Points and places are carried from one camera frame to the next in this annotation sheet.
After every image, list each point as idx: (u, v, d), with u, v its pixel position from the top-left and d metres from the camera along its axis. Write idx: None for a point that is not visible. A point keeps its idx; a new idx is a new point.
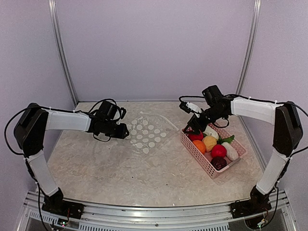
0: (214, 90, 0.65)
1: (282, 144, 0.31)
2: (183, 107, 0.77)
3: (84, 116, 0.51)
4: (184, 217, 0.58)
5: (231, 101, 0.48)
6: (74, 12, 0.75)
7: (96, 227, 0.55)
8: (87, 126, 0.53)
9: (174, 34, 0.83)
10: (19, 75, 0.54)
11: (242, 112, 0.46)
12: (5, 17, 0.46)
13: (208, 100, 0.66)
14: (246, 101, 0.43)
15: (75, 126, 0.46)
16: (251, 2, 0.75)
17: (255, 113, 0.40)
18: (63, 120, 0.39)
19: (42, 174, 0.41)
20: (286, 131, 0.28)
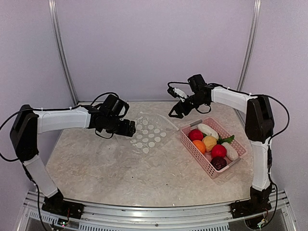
0: (198, 78, 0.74)
1: (253, 133, 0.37)
2: (171, 92, 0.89)
3: (83, 112, 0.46)
4: (184, 217, 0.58)
5: (211, 89, 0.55)
6: (74, 12, 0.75)
7: (97, 227, 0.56)
8: (87, 123, 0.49)
9: (174, 34, 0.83)
10: (19, 75, 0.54)
11: (221, 100, 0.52)
12: (4, 17, 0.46)
13: (193, 87, 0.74)
14: (225, 92, 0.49)
15: (71, 124, 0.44)
16: (251, 2, 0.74)
17: (231, 103, 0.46)
18: (54, 121, 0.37)
19: (40, 177, 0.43)
20: (256, 121, 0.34)
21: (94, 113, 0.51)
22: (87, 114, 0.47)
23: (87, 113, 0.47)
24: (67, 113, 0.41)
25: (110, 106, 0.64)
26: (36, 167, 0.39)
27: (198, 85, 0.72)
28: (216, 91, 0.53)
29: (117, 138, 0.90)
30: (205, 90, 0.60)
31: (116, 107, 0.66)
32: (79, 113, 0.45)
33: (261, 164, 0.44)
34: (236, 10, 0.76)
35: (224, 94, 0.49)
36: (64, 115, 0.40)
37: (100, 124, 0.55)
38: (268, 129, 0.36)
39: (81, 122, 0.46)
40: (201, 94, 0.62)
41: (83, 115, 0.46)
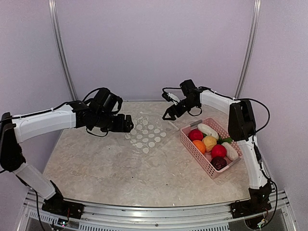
0: (190, 83, 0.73)
1: (235, 133, 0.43)
2: (165, 96, 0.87)
3: (67, 111, 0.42)
4: (184, 217, 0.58)
5: (200, 93, 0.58)
6: (74, 12, 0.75)
7: (97, 227, 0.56)
8: (74, 122, 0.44)
9: (174, 34, 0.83)
10: (19, 75, 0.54)
11: (207, 102, 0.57)
12: (4, 17, 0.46)
13: (184, 90, 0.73)
14: (211, 95, 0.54)
15: (56, 126, 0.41)
16: (251, 2, 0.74)
17: (216, 105, 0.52)
18: (34, 126, 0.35)
19: (36, 182, 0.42)
20: (237, 122, 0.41)
21: (84, 110, 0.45)
22: (71, 113, 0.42)
23: (71, 112, 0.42)
24: (48, 115, 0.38)
25: (101, 101, 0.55)
26: (30, 173, 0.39)
27: (188, 89, 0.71)
28: (204, 94, 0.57)
29: (117, 138, 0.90)
30: (194, 92, 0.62)
31: (108, 102, 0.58)
32: (62, 113, 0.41)
33: (251, 162, 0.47)
34: (236, 10, 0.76)
35: (210, 97, 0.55)
36: (44, 118, 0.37)
37: (91, 121, 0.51)
38: (249, 130, 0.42)
39: (67, 123, 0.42)
40: (191, 96, 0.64)
41: (67, 115, 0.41)
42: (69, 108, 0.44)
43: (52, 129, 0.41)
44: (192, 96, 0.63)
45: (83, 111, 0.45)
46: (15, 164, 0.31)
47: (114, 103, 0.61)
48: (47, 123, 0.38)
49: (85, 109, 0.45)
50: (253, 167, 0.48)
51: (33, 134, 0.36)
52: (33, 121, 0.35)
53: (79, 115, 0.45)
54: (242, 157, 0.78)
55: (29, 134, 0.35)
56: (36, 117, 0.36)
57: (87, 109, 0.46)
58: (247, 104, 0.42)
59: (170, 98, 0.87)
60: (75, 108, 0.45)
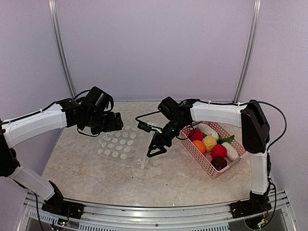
0: (169, 100, 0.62)
1: (254, 145, 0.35)
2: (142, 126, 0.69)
3: (57, 111, 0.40)
4: (184, 217, 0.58)
5: (191, 108, 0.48)
6: (74, 12, 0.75)
7: (96, 228, 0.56)
8: (66, 122, 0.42)
9: (174, 34, 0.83)
10: (19, 74, 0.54)
11: (203, 117, 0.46)
12: (4, 17, 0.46)
13: (165, 111, 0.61)
14: (207, 107, 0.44)
15: (48, 127, 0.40)
16: (251, 2, 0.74)
17: (217, 117, 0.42)
18: (23, 130, 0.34)
19: (33, 183, 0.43)
20: (256, 134, 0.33)
21: (75, 109, 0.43)
22: (61, 113, 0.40)
23: (61, 112, 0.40)
24: (37, 118, 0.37)
25: (93, 100, 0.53)
26: (25, 175, 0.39)
27: (171, 108, 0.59)
28: (196, 108, 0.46)
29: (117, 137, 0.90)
30: (183, 109, 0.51)
31: (99, 103, 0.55)
32: (51, 114, 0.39)
33: (260, 172, 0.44)
34: (236, 10, 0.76)
35: (205, 109, 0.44)
36: (33, 121, 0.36)
37: (83, 121, 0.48)
38: (266, 136, 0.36)
39: (58, 123, 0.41)
40: (179, 116, 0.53)
41: (57, 115, 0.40)
42: (58, 108, 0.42)
43: (44, 131, 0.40)
44: (181, 114, 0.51)
45: (74, 109, 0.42)
46: (8, 167, 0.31)
47: (105, 104, 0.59)
48: (37, 126, 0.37)
49: (76, 107, 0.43)
50: (261, 177, 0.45)
51: (25, 137, 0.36)
52: (22, 125, 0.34)
53: (69, 114, 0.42)
54: (242, 157, 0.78)
55: (19, 138, 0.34)
56: (25, 120, 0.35)
57: (79, 106, 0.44)
58: (255, 107, 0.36)
59: (150, 128, 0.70)
60: (65, 107, 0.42)
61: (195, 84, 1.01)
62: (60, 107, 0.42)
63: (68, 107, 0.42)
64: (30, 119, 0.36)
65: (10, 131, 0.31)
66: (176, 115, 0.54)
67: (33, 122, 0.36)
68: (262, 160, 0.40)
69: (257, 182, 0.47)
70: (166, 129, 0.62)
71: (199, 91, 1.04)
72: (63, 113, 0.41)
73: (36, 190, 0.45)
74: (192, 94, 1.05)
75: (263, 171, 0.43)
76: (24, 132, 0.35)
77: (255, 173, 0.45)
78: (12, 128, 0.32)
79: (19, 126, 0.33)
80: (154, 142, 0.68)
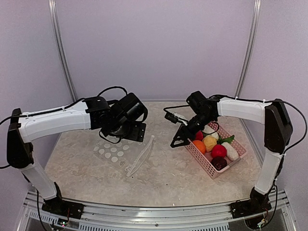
0: (198, 96, 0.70)
1: (275, 144, 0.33)
2: (170, 117, 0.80)
3: (80, 111, 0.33)
4: (184, 217, 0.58)
5: (217, 102, 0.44)
6: (75, 12, 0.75)
7: (96, 227, 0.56)
8: (90, 123, 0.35)
9: (174, 34, 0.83)
10: (19, 74, 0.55)
11: (227, 112, 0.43)
12: (5, 17, 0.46)
13: (194, 105, 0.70)
14: (232, 102, 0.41)
15: (70, 127, 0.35)
16: (251, 2, 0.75)
17: (241, 114, 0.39)
18: (41, 127, 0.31)
19: (39, 183, 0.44)
20: (277, 131, 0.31)
21: (103, 111, 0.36)
22: (84, 114, 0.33)
23: (85, 113, 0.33)
24: (57, 116, 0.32)
25: (126, 107, 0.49)
26: (35, 172, 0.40)
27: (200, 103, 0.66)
28: (222, 103, 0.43)
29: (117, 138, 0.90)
30: (209, 103, 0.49)
31: (132, 112, 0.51)
32: (73, 113, 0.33)
33: (268, 172, 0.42)
34: (236, 9, 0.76)
35: (230, 104, 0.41)
36: (52, 119, 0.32)
37: (109, 127, 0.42)
38: (288, 135, 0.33)
39: (81, 124, 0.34)
40: (206, 110, 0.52)
41: (79, 115, 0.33)
42: (83, 107, 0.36)
43: (67, 130, 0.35)
44: (208, 108, 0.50)
45: (101, 111, 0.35)
46: (21, 161, 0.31)
47: (139, 115, 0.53)
48: (56, 124, 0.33)
49: (105, 109, 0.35)
50: (268, 178, 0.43)
51: (44, 134, 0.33)
52: (39, 122, 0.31)
53: (94, 116, 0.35)
54: (242, 157, 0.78)
55: (36, 134, 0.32)
56: (44, 116, 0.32)
57: (108, 109, 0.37)
58: (281, 105, 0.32)
59: (176, 120, 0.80)
60: (90, 107, 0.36)
61: (195, 84, 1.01)
62: (86, 107, 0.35)
63: (96, 107, 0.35)
64: (50, 115, 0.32)
65: (25, 127, 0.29)
66: (203, 109, 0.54)
67: (52, 121, 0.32)
68: (276, 162, 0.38)
69: (264, 182, 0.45)
70: (192, 122, 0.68)
71: (199, 91, 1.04)
72: (87, 113, 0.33)
73: (40, 189, 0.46)
74: (192, 94, 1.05)
75: (274, 173, 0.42)
76: (42, 129, 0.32)
77: (263, 173, 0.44)
78: (27, 124, 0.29)
79: (35, 122, 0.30)
80: (179, 132, 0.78)
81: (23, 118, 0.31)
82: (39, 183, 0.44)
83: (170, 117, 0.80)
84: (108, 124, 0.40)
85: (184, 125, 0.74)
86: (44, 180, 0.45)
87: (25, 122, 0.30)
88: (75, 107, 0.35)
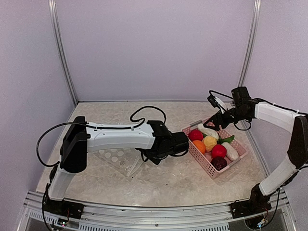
0: (245, 91, 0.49)
1: (298, 157, 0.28)
2: (211, 100, 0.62)
3: (147, 134, 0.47)
4: (184, 217, 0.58)
5: (255, 103, 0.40)
6: (75, 12, 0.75)
7: (97, 227, 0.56)
8: (147, 144, 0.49)
9: (174, 34, 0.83)
10: (19, 74, 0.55)
11: (262, 117, 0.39)
12: (6, 17, 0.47)
13: (236, 99, 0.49)
14: (268, 107, 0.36)
15: (132, 144, 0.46)
16: (251, 2, 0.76)
17: (274, 120, 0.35)
18: (108, 140, 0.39)
19: (62, 183, 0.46)
20: (301, 143, 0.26)
21: (164, 137, 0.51)
22: (150, 136, 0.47)
23: (150, 136, 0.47)
24: (129, 134, 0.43)
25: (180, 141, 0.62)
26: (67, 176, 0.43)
27: (242, 99, 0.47)
28: (260, 105, 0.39)
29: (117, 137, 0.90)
30: (249, 104, 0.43)
31: (181, 147, 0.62)
32: (142, 134, 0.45)
33: (277, 179, 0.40)
34: (236, 9, 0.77)
35: (265, 108, 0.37)
36: (124, 135, 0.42)
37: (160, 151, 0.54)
38: None
39: (144, 143, 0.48)
40: (243, 109, 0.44)
41: (145, 137, 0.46)
42: (147, 132, 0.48)
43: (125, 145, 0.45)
44: (245, 108, 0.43)
45: (164, 137, 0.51)
46: (76, 166, 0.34)
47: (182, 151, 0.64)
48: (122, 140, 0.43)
49: (166, 137, 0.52)
50: (274, 183, 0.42)
51: (107, 145, 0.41)
52: (111, 136, 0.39)
53: (157, 140, 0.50)
54: (242, 157, 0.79)
55: (101, 145, 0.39)
56: (117, 132, 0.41)
57: (169, 136, 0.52)
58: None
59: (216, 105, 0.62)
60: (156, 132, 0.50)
61: (195, 84, 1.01)
62: (150, 131, 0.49)
63: (159, 133, 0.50)
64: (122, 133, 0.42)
65: (95, 138, 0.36)
66: (240, 107, 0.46)
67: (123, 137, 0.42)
68: (288, 171, 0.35)
69: (271, 186, 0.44)
70: (228, 112, 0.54)
71: (199, 91, 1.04)
72: (153, 137, 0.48)
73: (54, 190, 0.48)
74: (192, 94, 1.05)
75: (281, 182, 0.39)
76: (109, 142, 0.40)
77: (273, 176, 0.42)
78: (98, 136, 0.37)
79: (109, 136, 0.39)
80: (213, 119, 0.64)
81: (93, 129, 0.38)
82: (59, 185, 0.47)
83: (211, 100, 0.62)
84: (160, 148, 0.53)
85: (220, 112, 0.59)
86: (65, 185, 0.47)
87: (99, 134, 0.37)
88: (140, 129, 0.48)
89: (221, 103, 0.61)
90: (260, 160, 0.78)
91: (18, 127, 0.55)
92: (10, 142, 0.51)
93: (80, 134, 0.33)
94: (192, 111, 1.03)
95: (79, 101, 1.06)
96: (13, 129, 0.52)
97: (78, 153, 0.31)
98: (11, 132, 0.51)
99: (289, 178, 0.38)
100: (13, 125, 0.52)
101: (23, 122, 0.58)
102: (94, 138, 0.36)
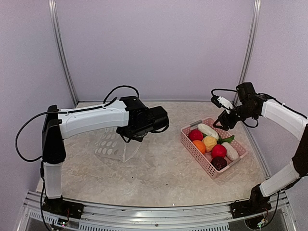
0: (250, 87, 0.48)
1: (303, 164, 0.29)
2: (214, 102, 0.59)
3: (120, 109, 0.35)
4: (184, 217, 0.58)
5: (263, 101, 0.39)
6: (75, 11, 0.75)
7: (96, 227, 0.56)
8: (126, 122, 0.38)
9: (174, 34, 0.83)
10: (19, 74, 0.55)
11: (271, 117, 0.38)
12: (6, 18, 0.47)
13: (240, 96, 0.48)
14: (278, 108, 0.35)
15: (112, 123, 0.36)
16: (251, 2, 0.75)
17: (284, 122, 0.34)
18: (82, 123, 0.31)
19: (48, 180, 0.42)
20: None
21: (139, 109, 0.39)
22: (124, 112, 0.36)
23: (125, 111, 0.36)
24: (99, 113, 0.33)
25: (157, 115, 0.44)
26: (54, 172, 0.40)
27: (248, 95, 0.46)
28: (268, 103, 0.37)
29: (113, 132, 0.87)
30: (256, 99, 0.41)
31: (160, 122, 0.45)
32: (118, 111, 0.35)
33: (279, 183, 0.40)
34: (236, 10, 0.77)
35: (275, 109, 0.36)
36: (97, 115, 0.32)
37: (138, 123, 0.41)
38: None
39: (123, 121, 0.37)
40: (249, 105, 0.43)
41: (119, 113, 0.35)
42: (123, 106, 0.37)
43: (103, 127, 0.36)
44: (252, 103, 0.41)
45: (139, 109, 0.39)
46: (58, 157, 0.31)
47: (163, 128, 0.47)
48: (97, 121, 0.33)
49: (141, 108, 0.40)
50: (275, 186, 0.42)
51: (81, 131, 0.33)
52: (81, 120, 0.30)
53: (133, 114, 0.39)
54: (242, 157, 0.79)
55: (73, 130, 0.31)
56: (86, 113, 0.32)
57: (144, 108, 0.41)
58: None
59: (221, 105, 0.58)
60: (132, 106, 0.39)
61: (195, 83, 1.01)
62: (123, 106, 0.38)
63: (134, 106, 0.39)
64: (91, 112, 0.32)
65: (66, 123, 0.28)
66: (247, 102, 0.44)
67: (94, 118, 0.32)
68: (290, 177, 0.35)
69: (272, 189, 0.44)
70: (232, 112, 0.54)
71: (199, 91, 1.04)
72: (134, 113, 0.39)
73: (46, 187, 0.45)
74: (191, 94, 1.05)
75: (282, 186, 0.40)
76: (81, 126, 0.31)
77: (274, 180, 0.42)
78: (68, 121, 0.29)
79: (78, 119, 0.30)
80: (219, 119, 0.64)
81: (62, 114, 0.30)
82: (50, 183, 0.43)
83: (213, 102, 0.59)
84: (137, 119, 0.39)
85: (225, 112, 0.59)
86: (57, 183, 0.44)
87: (67, 119, 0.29)
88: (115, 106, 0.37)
89: (227, 102, 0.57)
90: (260, 159, 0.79)
91: (18, 127, 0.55)
92: (10, 142, 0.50)
93: (52, 120, 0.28)
94: (192, 111, 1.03)
95: (79, 101, 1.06)
96: (13, 129, 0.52)
97: (54, 142, 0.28)
98: (11, 132, 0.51)
99: (290, 183, 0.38)
100: (13, 125, 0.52)
101: (23, 122, 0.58)
102: (64, 122, 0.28)
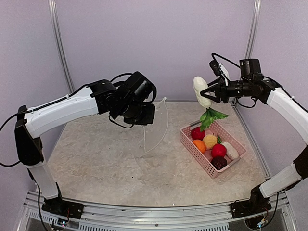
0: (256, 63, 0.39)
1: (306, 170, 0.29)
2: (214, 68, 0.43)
3: (85, 96, 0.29)
4: (184, 217, 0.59)
5: (270, 89, 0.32)
6: (74, 11, 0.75)
7: (96, 227, 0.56)
8: (97, 109, 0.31)
9: (174, 34, 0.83)
10: (19, 75, 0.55)
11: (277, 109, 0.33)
12: (5, 18, 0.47)
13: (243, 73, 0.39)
14: (286, 101, 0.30)
15: (83, 114, 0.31)
16: (251, 2, 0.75)
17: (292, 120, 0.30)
18: (48, 120, 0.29)
19: (41, 182, 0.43)
20: None
21: (109, 92, 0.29)
22: (89, 98, 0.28)
23: (90, 97, 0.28)
24: (61, 105, 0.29)
25: (134, 85, 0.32)
26: (41, 173, 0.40)
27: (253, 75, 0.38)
28: (275, 94, 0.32)
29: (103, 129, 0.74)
30: (262, 84, 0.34)
31: (143, 91, 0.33)
32: (81, 100, 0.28)
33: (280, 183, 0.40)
34: (236, 10, 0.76)
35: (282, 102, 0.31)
36: (59, 109, 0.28)
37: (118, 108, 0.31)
38: None
39: (94, 110, 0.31)
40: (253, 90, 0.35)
41: (83, 102, 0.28)
42: (88, 93, 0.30)
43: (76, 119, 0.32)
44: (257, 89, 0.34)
45: (107, 93, 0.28)
46: (33, 156, 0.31)
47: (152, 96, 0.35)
48: (65, 114, 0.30)
49: (110, 90, 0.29)
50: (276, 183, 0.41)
51: (55, 126, 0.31)
52: (44, 116, 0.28)
53: (101, 100, 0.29)
54: (242, 157, 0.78)
55: (44, 128, 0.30)
56: (50, 108, 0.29)
57: (114, 89, 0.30)
58: None
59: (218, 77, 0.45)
60: (96, 91, 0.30)
61: None
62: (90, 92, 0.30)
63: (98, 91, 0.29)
64: (55, 106, 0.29)
65: (31, 122, 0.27)
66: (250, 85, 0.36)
67: (57, 111, 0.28)
68: (291, 179, 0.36)
69: (273, 189, 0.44)
70: None
71: None
72: (101, 98, 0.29)
73: (42, 187, 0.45)
74: (192, 94, 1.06)
75: (282, 185, 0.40)
76: (50, 122, 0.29)
77: (275, 180, 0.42)
78: (32, 120, 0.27)
79: (41, 116, 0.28)
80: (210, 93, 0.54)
81: (29, 114, 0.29)
82: (45, 182, 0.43)
83: (213, 68, 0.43)
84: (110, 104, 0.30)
85: None
86: (50, 179, 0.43)
87: (31, 118, 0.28)
88: (81, 95, 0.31)
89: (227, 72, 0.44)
90: (260, 159, 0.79)
91: None
92: (8, 141, 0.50)
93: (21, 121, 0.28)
94: (192, 111, 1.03)
95: None
96: (12, 129, 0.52)
97: (25, 141, 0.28)
98: (9, 131, 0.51)
99: (291, 184, 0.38)
100: (12, 126, 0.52)
101: None
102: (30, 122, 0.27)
